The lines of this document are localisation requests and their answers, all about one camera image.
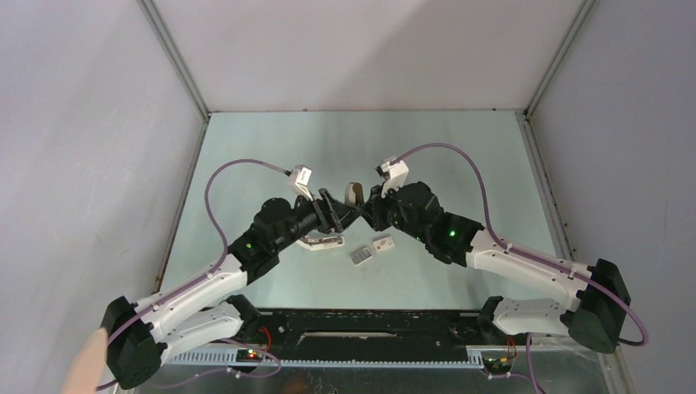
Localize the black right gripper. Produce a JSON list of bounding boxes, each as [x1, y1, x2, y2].
[[360, 181, 428, 244]]

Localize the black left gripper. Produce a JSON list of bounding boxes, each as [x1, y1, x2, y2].
[[273, 188, 363, 253]]

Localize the small beige brown stapler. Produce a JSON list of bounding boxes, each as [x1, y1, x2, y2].
[[344, 182, 364, 209]]

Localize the white stapler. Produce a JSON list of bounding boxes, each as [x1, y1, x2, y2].
[[295, 235, 345, 251]]

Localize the staple tray with staples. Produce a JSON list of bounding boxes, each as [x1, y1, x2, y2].
[[350, 247, 373, 265]]

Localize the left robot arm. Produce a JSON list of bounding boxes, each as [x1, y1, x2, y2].
[[101, 184, 364, 389]]

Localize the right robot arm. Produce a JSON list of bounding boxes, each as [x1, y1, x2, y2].
[[360, 182, 630, 354]]

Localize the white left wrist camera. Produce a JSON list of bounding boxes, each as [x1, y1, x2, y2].
[[288, 164, 314, 201]]

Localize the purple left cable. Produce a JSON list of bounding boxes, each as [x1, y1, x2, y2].
[[94, 158, 292, 392]]

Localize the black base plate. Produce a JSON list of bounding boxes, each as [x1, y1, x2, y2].
[[233, 309, 526, 360]]

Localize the grey cable duct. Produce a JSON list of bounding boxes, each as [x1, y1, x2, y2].
[[167, 347, 483, 369]]

